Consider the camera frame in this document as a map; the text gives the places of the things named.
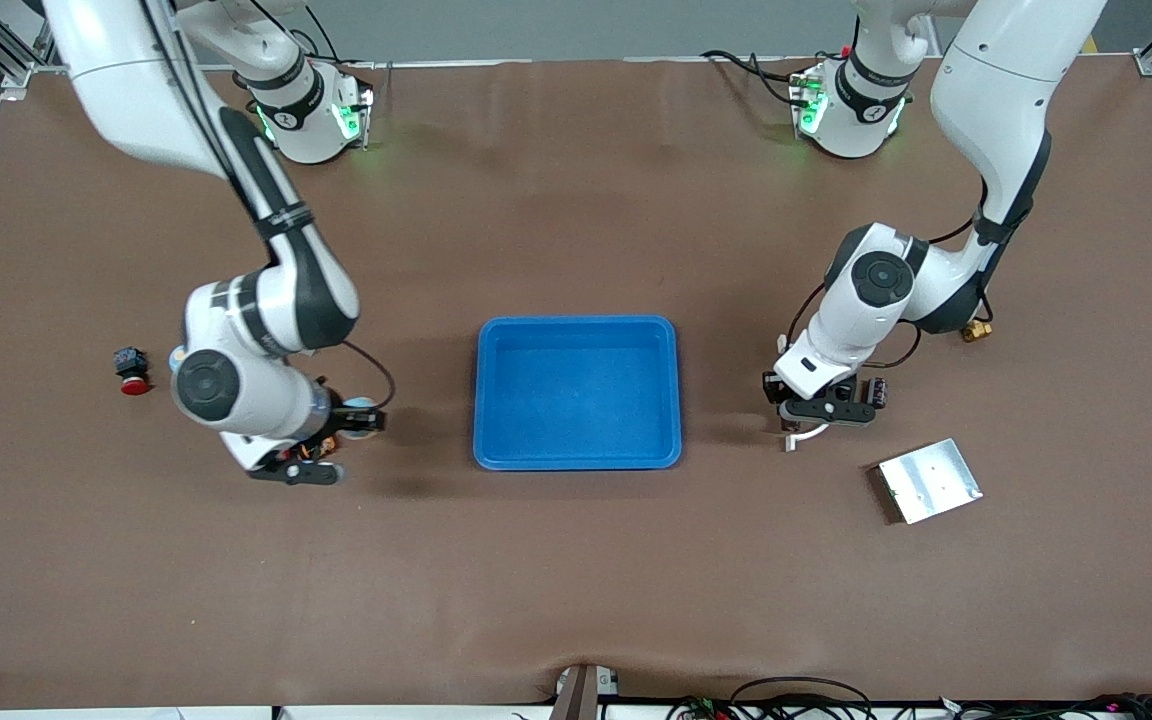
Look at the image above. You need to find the blue plastic tray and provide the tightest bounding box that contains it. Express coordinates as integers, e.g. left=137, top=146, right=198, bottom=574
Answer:
left=473, top=315, right=684, bottom=472

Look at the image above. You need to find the silver metal plate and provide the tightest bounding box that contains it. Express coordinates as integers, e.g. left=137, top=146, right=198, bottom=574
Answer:
left=869, top=438, right=984, bottom=526

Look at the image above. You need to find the brown table cover mat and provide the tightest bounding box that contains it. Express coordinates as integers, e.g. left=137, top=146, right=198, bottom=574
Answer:
left=0, top=55, right=1152, bottom=711

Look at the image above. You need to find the grey table edge clamp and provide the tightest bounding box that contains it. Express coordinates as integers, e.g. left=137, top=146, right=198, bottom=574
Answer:
left=549, top=664, right=622, bottom=720

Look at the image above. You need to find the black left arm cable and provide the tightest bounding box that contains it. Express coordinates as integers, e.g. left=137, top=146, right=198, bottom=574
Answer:
left=784, top=180, right=997, bottom=371

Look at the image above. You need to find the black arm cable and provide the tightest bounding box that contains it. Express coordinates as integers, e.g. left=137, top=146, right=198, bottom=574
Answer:
left=141, top=0, right=397, bottom=413
left=784, top=180, right=997, bottom=371

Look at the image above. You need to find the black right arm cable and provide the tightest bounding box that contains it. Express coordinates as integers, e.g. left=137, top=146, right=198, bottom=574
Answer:
left=141, top=0, right=397, bottom=413

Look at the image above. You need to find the red mushroom pushbutton switch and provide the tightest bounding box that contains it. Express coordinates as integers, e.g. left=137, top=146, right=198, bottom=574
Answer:
left=112, top=345, right=151, bottom=397

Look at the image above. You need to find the black looped cable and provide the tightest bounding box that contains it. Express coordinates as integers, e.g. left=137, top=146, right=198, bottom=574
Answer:
left=729, top=677, right=874, bottom=720

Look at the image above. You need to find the black coiled cable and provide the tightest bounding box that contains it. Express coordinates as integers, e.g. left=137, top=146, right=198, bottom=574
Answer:
left=1086, top=692, right=1152, bottom=720

